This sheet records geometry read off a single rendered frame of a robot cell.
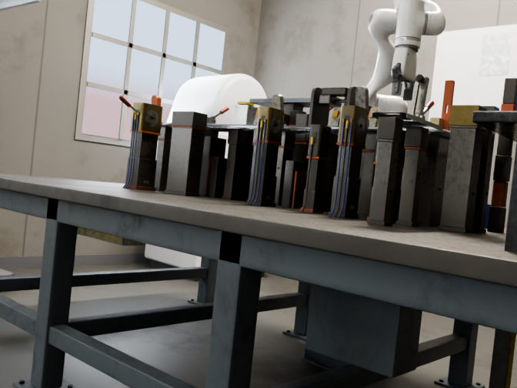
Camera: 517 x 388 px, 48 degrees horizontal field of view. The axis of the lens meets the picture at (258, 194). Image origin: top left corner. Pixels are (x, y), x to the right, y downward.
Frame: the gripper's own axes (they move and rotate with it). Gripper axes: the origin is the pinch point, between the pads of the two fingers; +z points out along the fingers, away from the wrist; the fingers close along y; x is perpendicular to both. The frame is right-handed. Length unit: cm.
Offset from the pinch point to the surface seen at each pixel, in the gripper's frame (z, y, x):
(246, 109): 3, -12, -76
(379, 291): 53, 79, 36
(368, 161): 23.1, 5.5, -6.8
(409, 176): 28.0, 22.1, 15.2
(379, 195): 35, 40, 15
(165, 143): 21, 4, -108
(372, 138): 15.7, 6.0, -6.1
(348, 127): 14.6, 25.5, -4.8
